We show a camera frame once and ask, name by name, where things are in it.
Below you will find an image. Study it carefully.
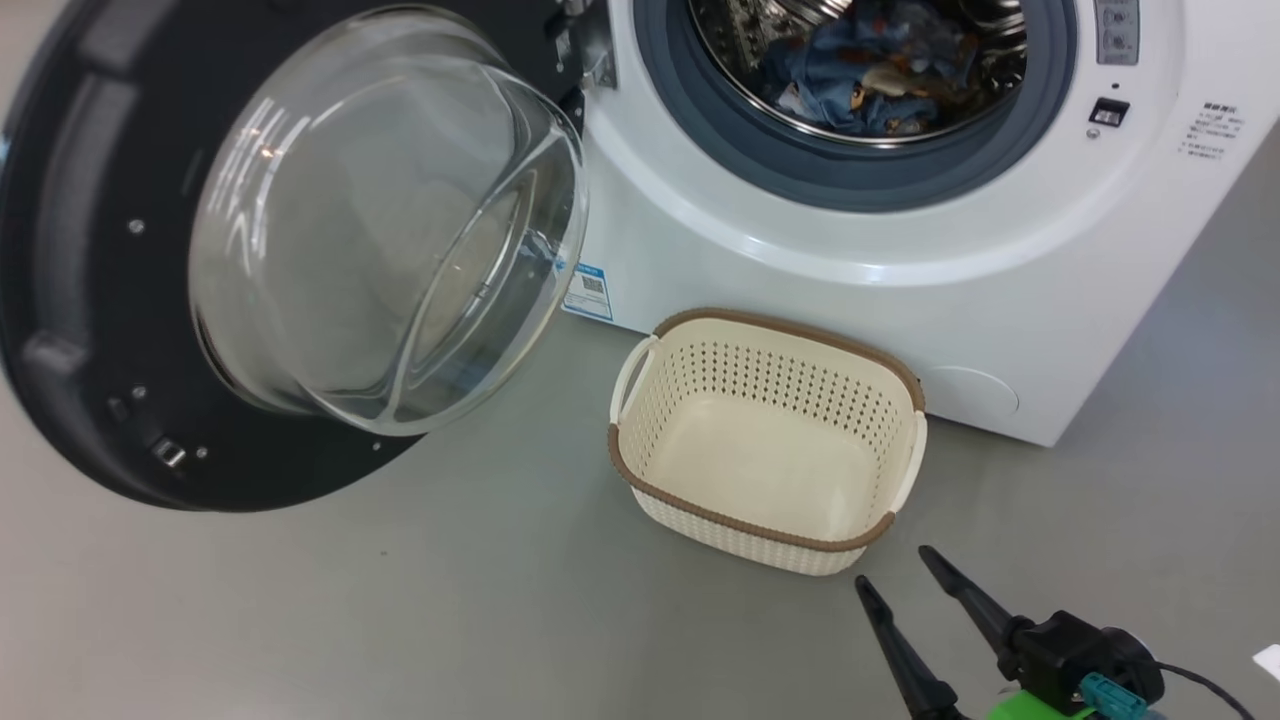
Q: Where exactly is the grey caution sticker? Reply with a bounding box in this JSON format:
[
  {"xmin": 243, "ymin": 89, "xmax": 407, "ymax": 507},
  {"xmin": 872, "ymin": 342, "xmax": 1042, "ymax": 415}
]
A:
[{"xmin": 1092, "ymin": 0, "xmax": 1142, "ymax": 67}]

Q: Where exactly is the teal right cable connector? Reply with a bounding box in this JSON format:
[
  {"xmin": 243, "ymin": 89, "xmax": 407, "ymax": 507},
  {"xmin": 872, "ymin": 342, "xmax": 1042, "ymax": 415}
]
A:
[{"xmin": 1078, "ymin": 671, "xmax": 1153, "ymax": 720}]

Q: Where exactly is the white front-load washing machine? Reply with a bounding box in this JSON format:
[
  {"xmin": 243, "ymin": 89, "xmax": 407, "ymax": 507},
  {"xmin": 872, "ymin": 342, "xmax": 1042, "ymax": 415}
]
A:
[{"xmin": 560, "ymin": 0, "xmax": 1280, "ymax": 448}]

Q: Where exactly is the thin black right gripper cable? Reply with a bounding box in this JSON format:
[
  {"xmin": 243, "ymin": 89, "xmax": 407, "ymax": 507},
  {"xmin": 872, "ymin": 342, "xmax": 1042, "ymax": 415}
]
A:
[{"xmin": 1150, "ymin": 660, "xmax": 1258, "ymax": 720}]

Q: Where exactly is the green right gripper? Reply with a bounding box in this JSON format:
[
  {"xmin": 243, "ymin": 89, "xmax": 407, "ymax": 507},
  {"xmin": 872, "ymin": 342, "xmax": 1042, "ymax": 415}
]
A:
[{"xmin": 854, "ymin": 545, "xmax": 1101, "ymax": 720}]

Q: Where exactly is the blue energy label sticker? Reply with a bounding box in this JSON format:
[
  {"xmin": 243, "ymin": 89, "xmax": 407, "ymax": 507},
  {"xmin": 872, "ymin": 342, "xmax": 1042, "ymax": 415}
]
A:
[{"xmin": 561, "ymin": 262, "xmax": 614, "ymax": 323}]

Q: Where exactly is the metal door hinge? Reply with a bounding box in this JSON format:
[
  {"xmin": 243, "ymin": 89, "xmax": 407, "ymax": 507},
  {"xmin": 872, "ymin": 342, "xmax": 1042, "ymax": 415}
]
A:
[{"xmin": 543, "ymin": 0, "xmax": 618, "ymax": 93}]

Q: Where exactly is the black round glass washer door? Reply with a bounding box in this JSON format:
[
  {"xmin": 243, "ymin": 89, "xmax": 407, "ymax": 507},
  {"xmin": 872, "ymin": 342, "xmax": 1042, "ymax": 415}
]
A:
[{"xmin": 0, "ymin": 0, "xmax": 591, "ymax": 513}]

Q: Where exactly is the blue cartoon print garment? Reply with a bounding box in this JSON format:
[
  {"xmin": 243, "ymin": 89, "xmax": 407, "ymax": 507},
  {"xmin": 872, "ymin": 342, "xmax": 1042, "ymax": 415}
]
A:
[{"xmin": 758, "ymin": 3, "xmax": 1003, "ymax": 139}]

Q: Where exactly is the cream perforated laundry basket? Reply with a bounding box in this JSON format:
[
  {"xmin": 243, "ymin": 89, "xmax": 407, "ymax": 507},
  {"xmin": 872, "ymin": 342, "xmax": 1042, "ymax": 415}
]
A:
[{"xmin": 607, "ymin": 307, "xmax": 929, "ymax": 578}]

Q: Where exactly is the stainless steel washing machine drum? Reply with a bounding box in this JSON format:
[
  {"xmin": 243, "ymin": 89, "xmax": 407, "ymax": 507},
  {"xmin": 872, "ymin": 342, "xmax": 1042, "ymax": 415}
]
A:
[{"xmin": 690, "ymin": 0, "xmax": 1029, "ymax": 147}]

